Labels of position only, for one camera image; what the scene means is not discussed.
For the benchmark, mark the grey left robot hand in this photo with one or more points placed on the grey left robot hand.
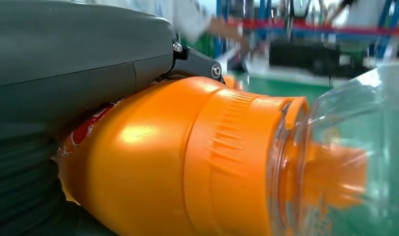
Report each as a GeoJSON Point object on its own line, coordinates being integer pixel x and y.
{"type": "Point", "coordinates": [72, 49]}

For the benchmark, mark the blue metal shelving rack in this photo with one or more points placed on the blue metal shelving rack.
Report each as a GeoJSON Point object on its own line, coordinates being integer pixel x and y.
{"type": "Point", "coordinates": [385, 13]}

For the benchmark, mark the black carrying case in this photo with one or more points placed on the black carrying case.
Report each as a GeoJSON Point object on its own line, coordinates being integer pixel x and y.
{"type": "Point", "coordinates": [310, 57]}

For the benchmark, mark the orange detergent bottle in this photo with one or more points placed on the orange detergent bottle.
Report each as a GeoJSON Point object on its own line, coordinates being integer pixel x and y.
{"type": "Point", "coordinates": [153, 163]}

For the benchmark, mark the red metal pole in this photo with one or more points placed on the red metal pole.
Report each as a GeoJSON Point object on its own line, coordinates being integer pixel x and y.
{"type": "Point", "coordinates": [316, 27]}

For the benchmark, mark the green plastic crate stack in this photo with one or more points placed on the green plastic crate stack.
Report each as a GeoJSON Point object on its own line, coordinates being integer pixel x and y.
{"type": "Point", "coordinates": [199, 44]}

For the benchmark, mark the person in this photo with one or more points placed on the person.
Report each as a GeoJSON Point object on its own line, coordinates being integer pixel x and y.
{"type": "Point", "coordinates": [192, 16]}

